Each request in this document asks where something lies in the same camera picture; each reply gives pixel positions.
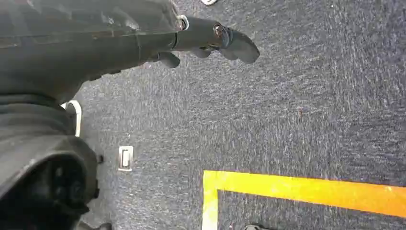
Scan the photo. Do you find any white floor socket plate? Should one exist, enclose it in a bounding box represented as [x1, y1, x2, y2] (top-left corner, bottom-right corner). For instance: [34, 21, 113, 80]
[118, 145, 134, 173]

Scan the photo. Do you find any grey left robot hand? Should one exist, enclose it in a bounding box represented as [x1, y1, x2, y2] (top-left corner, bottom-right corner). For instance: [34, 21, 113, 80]
[0, 0, 261, 104]

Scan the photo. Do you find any yellow floor tape strip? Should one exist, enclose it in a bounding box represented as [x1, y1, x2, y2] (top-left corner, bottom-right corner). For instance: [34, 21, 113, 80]
[202, 187, 219, 230]
[203, 170, 406, 219]

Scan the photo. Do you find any white curved bracket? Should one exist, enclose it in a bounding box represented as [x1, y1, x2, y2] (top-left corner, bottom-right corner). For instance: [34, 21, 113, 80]
[60, 100, 83, 138]

